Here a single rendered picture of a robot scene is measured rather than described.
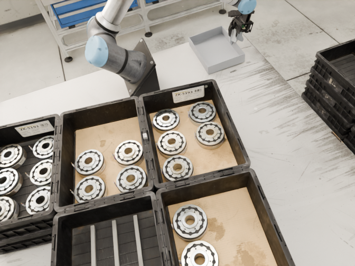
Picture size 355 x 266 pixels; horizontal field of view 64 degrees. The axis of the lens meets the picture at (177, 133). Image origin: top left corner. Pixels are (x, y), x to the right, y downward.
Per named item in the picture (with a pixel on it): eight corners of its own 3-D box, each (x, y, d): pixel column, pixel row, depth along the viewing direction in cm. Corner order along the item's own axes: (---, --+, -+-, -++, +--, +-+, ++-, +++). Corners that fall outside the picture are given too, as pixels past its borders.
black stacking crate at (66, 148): (72, 131, 115) (60, 113, 106) (143, 115, 116) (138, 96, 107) (70, 226, 91) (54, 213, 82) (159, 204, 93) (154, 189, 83)
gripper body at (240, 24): (237, 35, 138) (245, 11, 129) (229, 26, 143) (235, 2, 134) (250, 34, 140) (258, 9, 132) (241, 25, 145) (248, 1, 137)
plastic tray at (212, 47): (189, 44, 158) (188, 37, 154) (222, 32, 160) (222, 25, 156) (208, 74, 142) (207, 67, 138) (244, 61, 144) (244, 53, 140)
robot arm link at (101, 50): (113, 79, 124) (84, 68, 115) (109, 58, 131) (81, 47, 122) (128, 59, 117) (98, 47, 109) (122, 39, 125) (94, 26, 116)
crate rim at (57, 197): (62, 116, 107) (59, 112, 105) (139, 99, 109) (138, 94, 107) (57, 216, 83) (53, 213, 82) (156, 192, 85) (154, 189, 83)
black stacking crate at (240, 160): (145, 115, 116) (139, 96, 107) (214, 99, 118) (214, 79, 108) (161, 204, 93) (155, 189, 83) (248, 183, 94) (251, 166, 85)
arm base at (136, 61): (124, 70, 138) (106, 64, 132) (140, 46, 131) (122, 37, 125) (132, 90, 129) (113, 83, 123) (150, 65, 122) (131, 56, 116)
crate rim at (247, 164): (139, 99, 109) (138, 94, 107) (214, 82, 110) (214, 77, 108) (156, 192, 85) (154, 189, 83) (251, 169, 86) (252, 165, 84)
